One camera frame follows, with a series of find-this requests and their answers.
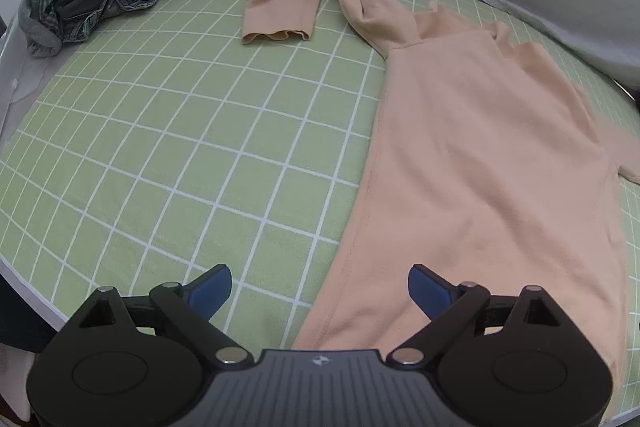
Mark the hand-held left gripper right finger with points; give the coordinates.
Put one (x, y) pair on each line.
(430, 292)

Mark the peach long-sleeve shirt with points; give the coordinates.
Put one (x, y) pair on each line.
(475, 157)

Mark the dark cloth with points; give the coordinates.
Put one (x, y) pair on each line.
(20, 317)

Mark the light checked shirt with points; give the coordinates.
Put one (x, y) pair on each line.
(47, 7)

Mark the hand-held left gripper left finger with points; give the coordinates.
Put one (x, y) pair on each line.
(210, 292)

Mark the green grid bed sheet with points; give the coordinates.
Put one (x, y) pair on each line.
(175, 132)

